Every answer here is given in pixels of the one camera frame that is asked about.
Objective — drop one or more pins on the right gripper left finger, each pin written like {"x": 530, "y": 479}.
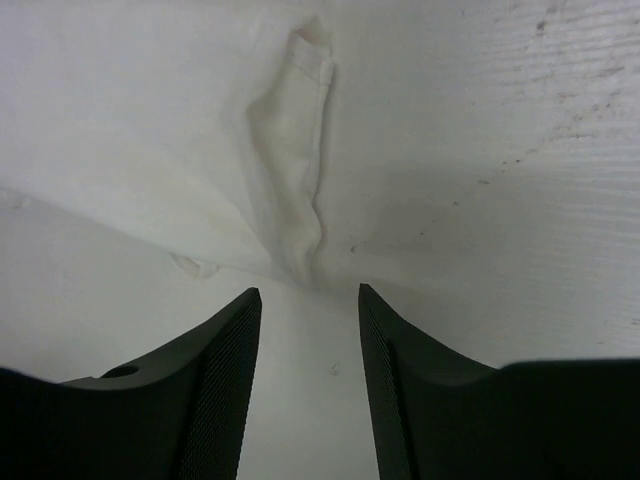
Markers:
{"x": 177, "y": 412}

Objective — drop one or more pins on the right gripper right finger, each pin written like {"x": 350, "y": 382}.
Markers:
{"x": 437, "y": 414}

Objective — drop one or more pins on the white tank top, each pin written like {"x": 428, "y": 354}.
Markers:
{"x": 190, "y": 126}

